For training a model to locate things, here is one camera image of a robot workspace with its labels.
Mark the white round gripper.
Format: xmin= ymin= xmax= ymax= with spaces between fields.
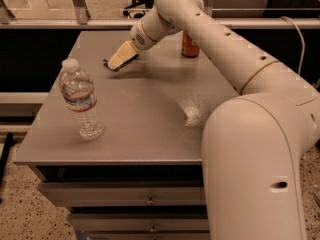
xmin=107 ymin=7 xmax=180 ymax=71

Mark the dark blue snack bar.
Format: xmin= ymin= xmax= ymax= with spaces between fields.
xmin=103 ymin=54 xmax=138 ymax=71

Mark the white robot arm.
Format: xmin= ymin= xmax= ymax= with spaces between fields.
xmin=107 ymin=0 xmax=320 ymax=240

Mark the clear plastic water bottle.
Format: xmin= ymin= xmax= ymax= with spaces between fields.
xmin=59 ymin=58 xmax=104 ymax=141

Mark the red soda can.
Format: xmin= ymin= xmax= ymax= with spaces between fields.
xmin=182 ymin=31 xmax=200 ymax=58

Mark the black office chair base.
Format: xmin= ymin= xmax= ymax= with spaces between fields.
xmin=123 ymin=0 xmax=154 ymax=19

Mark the grey drawer cabinet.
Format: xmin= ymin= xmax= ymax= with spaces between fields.
xmin=15 ymin=31 xmax=236 ymax=240

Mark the black bar at left edge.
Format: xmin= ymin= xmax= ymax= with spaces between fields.
xmin=0 ymin=133 xmax=15 ymax=186

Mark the upper grey drawer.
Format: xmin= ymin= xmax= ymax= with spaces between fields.
xmin=38 ymin=182 xmax=205 ymax=207

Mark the grey drawer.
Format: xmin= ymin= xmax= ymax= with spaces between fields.
xmin=68 ymin=214 xmax=209 ymax=233
xmin=38 ymin=182 xmax=205 ymax=207

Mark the lower grey drawer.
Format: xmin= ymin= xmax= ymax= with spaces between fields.
xmin=68 ymin=214 xmax=209 ymax=233

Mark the metal railing frame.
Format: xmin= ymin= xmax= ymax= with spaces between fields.
xmin=0 ymin=0 xmax=320 ymax=29

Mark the white cable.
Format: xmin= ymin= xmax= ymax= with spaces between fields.
xmin=279 ymin=15 xmax=306 ymax=77

